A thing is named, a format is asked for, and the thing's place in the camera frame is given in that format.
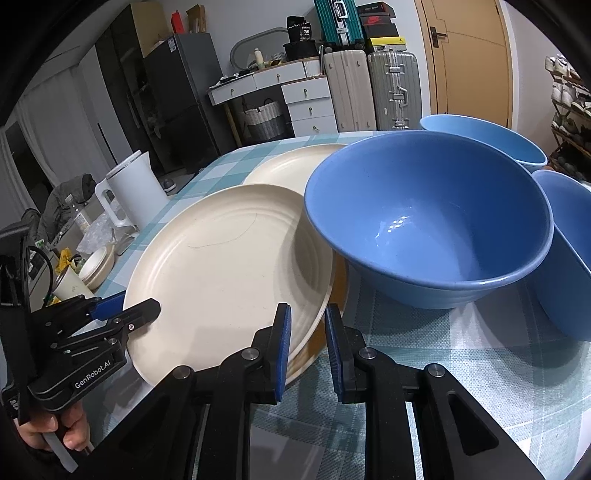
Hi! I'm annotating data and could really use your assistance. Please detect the woven laundry basket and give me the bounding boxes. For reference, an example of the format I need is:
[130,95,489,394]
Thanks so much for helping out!
[243,100,287,141]

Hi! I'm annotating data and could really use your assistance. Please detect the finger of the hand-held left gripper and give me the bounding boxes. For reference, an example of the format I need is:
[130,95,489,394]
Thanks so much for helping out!
[32,291,126,337]
[48,298,161,357]

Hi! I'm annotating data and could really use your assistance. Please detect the clear plastic bag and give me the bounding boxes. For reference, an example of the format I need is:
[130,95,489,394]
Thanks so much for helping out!
[76,217,121,254]

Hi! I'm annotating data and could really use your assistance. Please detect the dark grey refrigerator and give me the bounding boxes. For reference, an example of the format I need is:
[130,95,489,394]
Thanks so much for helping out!
[141,32,220,175]

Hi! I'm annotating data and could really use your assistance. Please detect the rows of shoes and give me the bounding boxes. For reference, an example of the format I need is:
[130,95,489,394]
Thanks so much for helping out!
[546,54,591,178]

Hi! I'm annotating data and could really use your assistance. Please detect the beige takeaway bowl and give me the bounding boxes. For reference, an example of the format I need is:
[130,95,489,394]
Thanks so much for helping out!
[78,247,116,291]

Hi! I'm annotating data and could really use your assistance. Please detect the dark tall cabinet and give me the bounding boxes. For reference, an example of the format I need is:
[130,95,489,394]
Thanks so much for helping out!
[95,4,162,176]

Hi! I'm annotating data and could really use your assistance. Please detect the wooden shoe rack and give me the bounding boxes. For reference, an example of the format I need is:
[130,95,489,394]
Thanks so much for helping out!
[545,54,591,183]

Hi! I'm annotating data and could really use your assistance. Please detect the oval mirror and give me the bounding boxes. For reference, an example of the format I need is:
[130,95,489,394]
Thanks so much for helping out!
[229,27,289,77]

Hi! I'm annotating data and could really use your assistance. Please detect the black cable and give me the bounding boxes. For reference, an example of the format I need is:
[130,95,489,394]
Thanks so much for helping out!
[27,244,54,308]

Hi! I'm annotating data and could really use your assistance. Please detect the cream round plate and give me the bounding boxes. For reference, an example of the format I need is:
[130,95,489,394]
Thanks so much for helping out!
[242,144,349,195]
[122,184,334,387]
[284,256,349,386]

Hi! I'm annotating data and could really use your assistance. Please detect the silver suitcase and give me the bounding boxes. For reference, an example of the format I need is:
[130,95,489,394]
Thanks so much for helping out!
[368,51,423,131]

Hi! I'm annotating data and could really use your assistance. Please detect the black and red shoebox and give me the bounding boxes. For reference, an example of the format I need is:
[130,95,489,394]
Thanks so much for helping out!
[358,2,398,24]

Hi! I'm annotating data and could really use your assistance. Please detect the paper cup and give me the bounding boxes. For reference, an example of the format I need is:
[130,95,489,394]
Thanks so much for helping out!
[52,267,95,303]

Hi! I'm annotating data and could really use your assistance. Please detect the wooden door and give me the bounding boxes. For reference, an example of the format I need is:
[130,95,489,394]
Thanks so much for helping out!
[414,0,513,130]

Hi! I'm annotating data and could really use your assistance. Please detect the black printed bag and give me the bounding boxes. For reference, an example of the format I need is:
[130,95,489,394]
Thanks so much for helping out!
[286,16,315,44]

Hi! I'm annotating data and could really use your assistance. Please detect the teal checkered tablecloth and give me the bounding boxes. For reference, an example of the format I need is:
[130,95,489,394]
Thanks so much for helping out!
[90,130,591,480]

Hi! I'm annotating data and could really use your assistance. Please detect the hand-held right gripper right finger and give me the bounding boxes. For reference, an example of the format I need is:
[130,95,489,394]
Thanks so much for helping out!
[324,305,548,480]

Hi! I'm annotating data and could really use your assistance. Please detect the white drawer dresser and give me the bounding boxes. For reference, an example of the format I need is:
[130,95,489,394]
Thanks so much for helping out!
[208,59,339,139]

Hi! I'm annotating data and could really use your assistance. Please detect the beige suitcase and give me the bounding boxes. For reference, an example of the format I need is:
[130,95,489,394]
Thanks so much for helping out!
[322,50,377,132]

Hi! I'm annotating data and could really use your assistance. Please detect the large blue bowl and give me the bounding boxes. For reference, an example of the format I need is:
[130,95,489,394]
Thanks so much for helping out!
[304,130,555,310]

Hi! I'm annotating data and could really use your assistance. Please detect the grey jacket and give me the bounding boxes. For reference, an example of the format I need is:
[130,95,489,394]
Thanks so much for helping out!
[39,174,100,241]

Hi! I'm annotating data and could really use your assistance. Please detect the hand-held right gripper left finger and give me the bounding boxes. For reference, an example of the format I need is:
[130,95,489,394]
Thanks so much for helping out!
[88,302,294,480]

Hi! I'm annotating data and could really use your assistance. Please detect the teal suitcase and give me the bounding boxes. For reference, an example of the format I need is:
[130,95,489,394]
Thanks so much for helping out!
[314,0,368,47]

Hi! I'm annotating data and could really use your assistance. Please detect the yellow and black box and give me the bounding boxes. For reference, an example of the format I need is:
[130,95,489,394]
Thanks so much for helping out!
[368,36,408,53]

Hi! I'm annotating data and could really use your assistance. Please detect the white electric kettle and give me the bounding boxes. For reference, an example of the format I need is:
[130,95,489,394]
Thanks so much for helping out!
[95,150,169,232]

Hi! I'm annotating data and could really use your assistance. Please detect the person's left hand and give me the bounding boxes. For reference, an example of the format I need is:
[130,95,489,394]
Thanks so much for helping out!
[18,401,92,455]

